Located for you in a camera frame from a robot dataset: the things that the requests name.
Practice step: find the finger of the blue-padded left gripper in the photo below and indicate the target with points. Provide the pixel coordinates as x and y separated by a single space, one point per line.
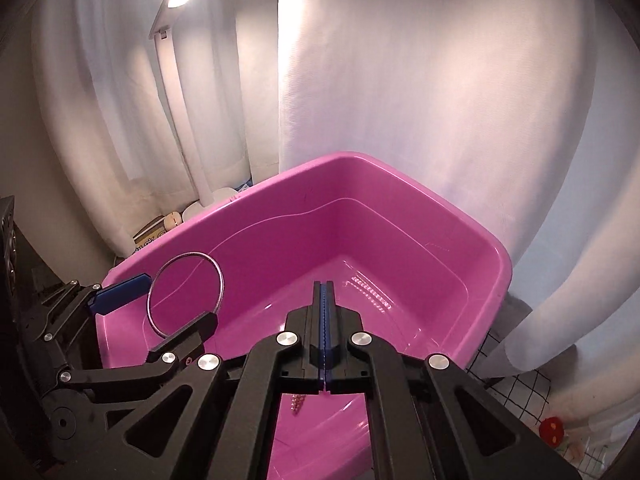
187 343
118 295

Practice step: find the pink scrunchie with red strawberries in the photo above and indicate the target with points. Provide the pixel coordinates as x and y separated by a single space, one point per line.
552 432

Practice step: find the stack of books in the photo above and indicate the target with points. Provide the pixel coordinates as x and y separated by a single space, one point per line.
157 228

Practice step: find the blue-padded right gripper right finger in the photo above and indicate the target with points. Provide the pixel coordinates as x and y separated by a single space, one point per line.
427 418

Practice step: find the pink plastic tub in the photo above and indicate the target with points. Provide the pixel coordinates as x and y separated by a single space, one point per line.
422 274

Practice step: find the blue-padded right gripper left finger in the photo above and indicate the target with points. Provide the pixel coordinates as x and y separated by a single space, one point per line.
216 419

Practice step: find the white sheer curtain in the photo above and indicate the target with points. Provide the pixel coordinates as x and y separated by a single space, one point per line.
522 113

